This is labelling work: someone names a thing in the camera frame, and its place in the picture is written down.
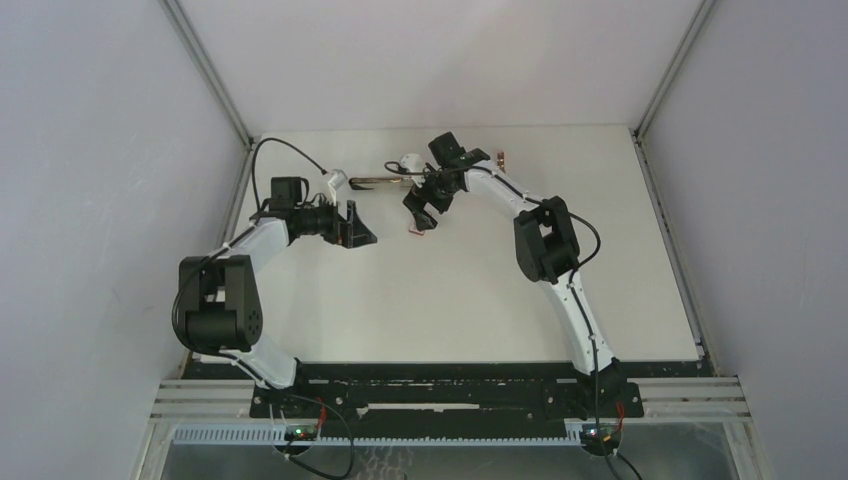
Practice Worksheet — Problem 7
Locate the right corner frame post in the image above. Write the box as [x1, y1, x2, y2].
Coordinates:
[632, 0, 720, 144]

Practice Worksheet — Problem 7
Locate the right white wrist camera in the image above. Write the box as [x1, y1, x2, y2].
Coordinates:
[399, 153, 426, 178]

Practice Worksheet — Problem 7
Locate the black and beige stapler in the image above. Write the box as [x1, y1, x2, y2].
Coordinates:
[348, 176, 414, 191]

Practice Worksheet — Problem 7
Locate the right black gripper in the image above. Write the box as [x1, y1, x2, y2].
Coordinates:
[403, 164, 460, 231]

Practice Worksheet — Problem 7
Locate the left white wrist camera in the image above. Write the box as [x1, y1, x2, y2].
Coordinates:
[322, 169, 350, 203]

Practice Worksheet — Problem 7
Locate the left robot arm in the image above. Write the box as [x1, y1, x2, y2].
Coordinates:
[171, 169, 378, 417]

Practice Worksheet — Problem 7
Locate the black camera cable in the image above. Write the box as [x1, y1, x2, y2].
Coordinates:
[170, 137, 329, 389]
[384, 160, 644, 480]

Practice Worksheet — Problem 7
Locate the aluminium frame rail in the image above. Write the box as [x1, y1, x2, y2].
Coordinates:
[151, 377, 752, 423]

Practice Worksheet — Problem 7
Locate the corner frame post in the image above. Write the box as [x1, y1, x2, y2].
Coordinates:
[159, 0, 253, 185]
[632, 0, 720, 144]

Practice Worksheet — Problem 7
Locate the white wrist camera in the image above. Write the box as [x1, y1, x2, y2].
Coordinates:
[399, 153, 426, 178]
[322, 169, 350, 203]

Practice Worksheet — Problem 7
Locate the left black camera cable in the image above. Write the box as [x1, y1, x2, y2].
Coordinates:
[170, 137, 329, 389]

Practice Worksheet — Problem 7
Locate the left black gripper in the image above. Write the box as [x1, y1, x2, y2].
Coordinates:
[295, 194, 376, 249]

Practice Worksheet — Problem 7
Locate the left green circuit board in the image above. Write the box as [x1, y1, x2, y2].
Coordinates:
[284, 426, 320, 443]

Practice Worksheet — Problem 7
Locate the white slotted cable duct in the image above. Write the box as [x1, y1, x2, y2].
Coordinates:
[173, 418, 598, 446]

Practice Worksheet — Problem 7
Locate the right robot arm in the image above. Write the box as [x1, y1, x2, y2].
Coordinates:
[384, 132, 626, 416]

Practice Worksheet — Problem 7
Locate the right green circuit board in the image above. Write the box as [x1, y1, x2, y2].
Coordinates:
[579, 425, 623, 457]

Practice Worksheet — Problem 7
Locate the right black camera cable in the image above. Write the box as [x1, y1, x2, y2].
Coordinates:
[384, 160, 644, 480]

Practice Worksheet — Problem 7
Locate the left corner frame post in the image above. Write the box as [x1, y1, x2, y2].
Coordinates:
[159, 0, 253, 185]

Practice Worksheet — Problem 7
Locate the green circuit board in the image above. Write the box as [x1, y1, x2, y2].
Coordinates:
[579, 425, 623, 457]
[284, 426, 320, 443]

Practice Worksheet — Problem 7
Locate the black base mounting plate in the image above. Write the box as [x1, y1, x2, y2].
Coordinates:
[179, 361, 714, 442]

